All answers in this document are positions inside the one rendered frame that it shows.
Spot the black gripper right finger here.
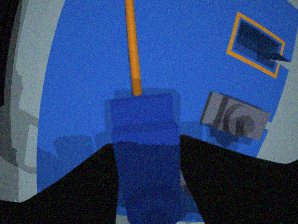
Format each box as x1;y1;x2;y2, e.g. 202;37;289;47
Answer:
180;135;298;224

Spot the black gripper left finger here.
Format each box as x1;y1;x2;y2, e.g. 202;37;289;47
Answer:
0;144;118;224

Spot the blue flat plate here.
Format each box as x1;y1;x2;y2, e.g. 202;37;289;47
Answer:
36;0;298;193

